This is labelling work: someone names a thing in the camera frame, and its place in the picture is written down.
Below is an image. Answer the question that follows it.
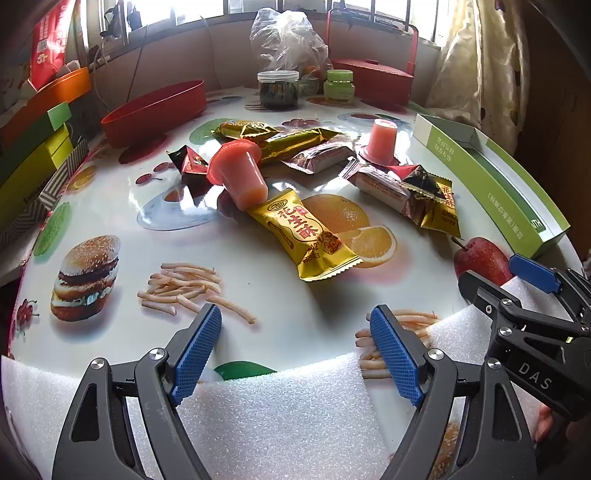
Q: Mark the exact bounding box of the red oval bowl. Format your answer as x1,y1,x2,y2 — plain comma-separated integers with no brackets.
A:
100,79,207,148

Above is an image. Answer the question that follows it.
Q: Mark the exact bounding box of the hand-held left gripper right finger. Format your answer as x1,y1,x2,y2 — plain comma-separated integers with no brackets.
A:
368,304,540,480

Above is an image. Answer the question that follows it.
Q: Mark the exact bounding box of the yellow-green box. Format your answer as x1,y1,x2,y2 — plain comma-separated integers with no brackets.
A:
0,124,75,217

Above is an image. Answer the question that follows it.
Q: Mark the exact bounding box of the yellow peanut candy packet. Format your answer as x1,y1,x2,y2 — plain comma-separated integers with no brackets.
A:
247,188,363,282
418,178,462,238

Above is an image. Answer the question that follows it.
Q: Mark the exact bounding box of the long gold snack packet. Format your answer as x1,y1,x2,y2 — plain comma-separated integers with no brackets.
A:
213,119,282,144
256,128,345,167

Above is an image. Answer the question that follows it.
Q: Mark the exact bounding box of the red white patterned packet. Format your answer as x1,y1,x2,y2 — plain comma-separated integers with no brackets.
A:
281,142,358,175
339,162,411,214

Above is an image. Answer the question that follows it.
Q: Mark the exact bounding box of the pink jelly cup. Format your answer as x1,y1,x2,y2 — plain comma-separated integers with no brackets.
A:
206,141,269,210
361,119,402,162

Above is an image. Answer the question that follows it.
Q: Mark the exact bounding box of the window with metal bars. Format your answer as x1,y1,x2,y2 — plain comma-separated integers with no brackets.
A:
83,0,462,49

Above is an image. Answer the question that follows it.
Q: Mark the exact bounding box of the red packaging bag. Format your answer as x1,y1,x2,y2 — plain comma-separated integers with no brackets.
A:
28,0,77,92

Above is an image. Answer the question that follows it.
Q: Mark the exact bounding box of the clear plastic bag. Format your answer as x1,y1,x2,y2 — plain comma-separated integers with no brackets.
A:
249,8,334,78

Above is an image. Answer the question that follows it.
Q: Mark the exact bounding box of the orange box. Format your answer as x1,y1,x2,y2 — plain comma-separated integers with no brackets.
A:
0,67,92,149

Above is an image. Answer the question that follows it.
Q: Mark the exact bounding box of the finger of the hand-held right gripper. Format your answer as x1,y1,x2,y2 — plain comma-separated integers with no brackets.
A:
509,253,591,325
457,269,583,345

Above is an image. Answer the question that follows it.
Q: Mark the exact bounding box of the red lidded basket with handle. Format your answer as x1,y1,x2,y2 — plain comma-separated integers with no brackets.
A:
327,8,420,104

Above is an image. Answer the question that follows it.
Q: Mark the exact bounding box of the person's right hand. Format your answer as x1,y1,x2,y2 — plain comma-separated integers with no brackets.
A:
534,406,571,445

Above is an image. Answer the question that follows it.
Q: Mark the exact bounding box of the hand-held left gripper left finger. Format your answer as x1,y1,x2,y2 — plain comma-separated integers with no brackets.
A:
51,302,223,480

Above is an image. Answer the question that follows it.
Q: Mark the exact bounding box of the clear jar with dark contents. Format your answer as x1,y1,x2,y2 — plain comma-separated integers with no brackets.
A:
257,70,300,110

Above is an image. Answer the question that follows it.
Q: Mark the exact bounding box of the white foam sheet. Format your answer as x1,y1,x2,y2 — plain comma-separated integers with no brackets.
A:
0,276,571,480

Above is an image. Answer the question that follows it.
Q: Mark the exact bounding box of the green jar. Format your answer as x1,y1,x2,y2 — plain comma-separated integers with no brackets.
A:
322,69,355,103

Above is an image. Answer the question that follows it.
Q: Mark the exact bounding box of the cream patterned curtain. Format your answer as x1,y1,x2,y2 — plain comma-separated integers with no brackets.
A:
422,0,532,139

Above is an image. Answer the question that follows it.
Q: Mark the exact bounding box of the green and white cardboard box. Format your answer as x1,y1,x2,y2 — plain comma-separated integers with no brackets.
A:
412,113,571,260

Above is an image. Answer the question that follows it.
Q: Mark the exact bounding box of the black red triangular packet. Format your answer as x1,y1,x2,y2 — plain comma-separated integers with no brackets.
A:
387,164,446,201
167,144,212,177

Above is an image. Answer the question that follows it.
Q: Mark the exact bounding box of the brown wooden cabinet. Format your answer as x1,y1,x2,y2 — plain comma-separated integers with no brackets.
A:
526,0,591,185

